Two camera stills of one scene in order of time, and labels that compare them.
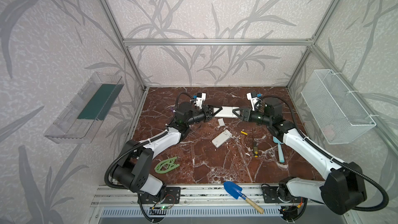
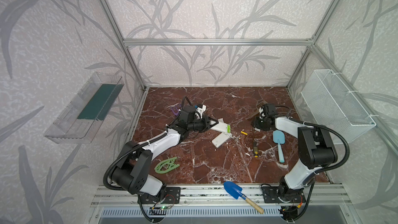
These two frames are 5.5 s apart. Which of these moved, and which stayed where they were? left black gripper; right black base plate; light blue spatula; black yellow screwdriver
Moved: left black gripper
Stayed: light blue spatula; black yellow screwdriver; right black base plate
